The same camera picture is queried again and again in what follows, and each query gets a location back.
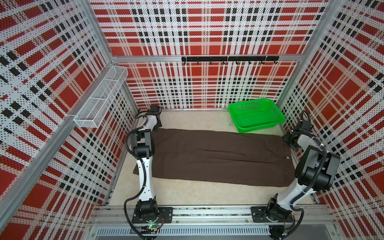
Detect brown trousers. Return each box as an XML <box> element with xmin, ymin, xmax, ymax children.
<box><xmin>152</xmin><ymin>129</ymin><xmax>295</xmax><ymax>187</ymax></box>

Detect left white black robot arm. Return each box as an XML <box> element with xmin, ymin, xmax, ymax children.
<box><xmin>125</xmin><ymin>105</ymin><xmax>162</xmax><ymax>224</ymax></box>

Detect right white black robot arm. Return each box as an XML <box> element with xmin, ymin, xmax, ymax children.
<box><xmin>263</xmin><ymin>120</ymin><xmax>341</xmax><ymax>223</ymax></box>

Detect green plastic basket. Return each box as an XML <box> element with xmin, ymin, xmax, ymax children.
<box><xmin>228</xmin><ymin>99</ymin><xmax>286</xmax><ymax>133</ymax></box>

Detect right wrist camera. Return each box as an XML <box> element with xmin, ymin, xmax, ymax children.
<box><xmin>299</xmin><ymin>120</ymin><xmax>313</xmax><ymax>133</ymax></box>

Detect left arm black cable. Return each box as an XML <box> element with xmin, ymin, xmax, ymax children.
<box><xmin>123</xmin><ymin>109</ymin><xmax>157</xmax><ymax>240</ymax></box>

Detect white wire mesh shelf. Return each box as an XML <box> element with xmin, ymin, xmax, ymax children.
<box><xmin>74</xmin><ymin>66</ymin><xmax>128</xmax><ymax>129</ymax></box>

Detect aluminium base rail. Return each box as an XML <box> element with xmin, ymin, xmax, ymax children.
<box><xmin>85</xmin><ymin>205</ymin><xmax>342</xmax><ymax>240</ymax></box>

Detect black hook rail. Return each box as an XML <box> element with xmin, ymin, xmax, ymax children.
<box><xmin>181</xmin><ymin>56</ymin><xmax>280</xmax><ymax>63</ymax></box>

